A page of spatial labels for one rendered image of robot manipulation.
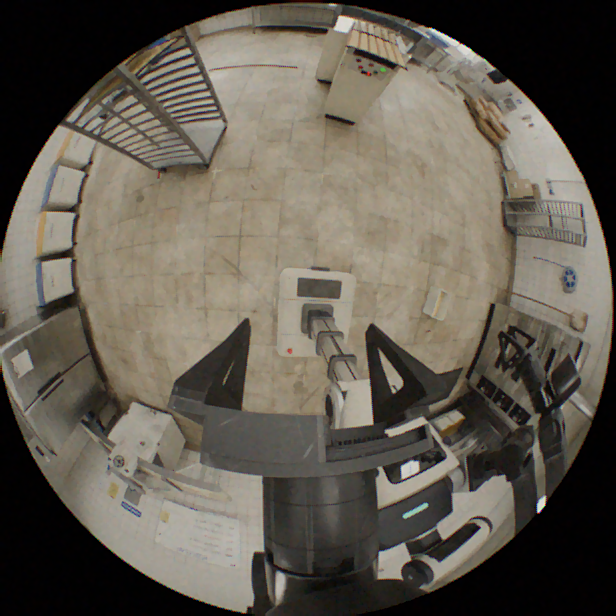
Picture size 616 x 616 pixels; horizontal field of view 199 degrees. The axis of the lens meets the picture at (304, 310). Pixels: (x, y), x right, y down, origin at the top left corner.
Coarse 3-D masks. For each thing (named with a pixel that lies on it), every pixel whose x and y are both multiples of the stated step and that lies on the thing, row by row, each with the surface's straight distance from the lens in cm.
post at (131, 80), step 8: (120, 64) 106; (120, 72) 105; (128, 72) 107; (128, 80) 107; (136, 80) 108; (136, 88) 109; (144, 88) 111; (144, 96) 111; (152, 96) 114; (152, 104) 114; (160, 104) 117; (160, 112) 118; (168, 120) 122; (176, 128) 127; (184, 136) 134; (192, 144) 142; (200, 152) 152
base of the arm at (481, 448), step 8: (480, 448) 59; (472, 456) 58; (480, 456) 56; (488, 456) 56; (472, 464) 56; (480, 464) 55; (488, 464) 55; (472, 472) 56; (480, 472) 55; (488, 472) 55; (472, 480) 57; (480, 480) 58; (488, 480) 58; (472, 488) 58
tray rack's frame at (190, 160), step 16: (112, 112) 176; (80, 128) 159; (192, 128) 200; (208, 128) 188; (224, 128) 184; (112, 144) 170; (208, 144) 174; (176, 160) 182; (192, 160) 171; (208, 160) 165
